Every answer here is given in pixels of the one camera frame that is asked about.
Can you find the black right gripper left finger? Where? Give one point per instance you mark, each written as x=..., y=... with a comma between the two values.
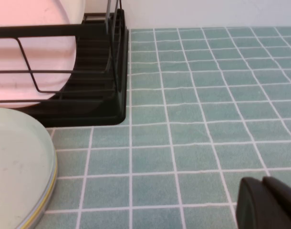
x=252, y=205

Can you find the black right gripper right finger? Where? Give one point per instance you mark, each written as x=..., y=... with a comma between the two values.
x=286, y=202

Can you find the pink round plate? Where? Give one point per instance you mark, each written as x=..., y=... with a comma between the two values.
x=14, y=78

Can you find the light green round plate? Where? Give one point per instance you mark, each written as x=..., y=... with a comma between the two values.
x=16, y=162

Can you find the cream round plate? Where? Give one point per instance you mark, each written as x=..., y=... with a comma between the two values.
x=74, y=12

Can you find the green tile-pattern tablecloth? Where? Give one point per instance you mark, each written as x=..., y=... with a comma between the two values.
x=195, y=119

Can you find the black plastic drip tray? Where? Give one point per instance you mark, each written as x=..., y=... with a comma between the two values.
x=93, y=107

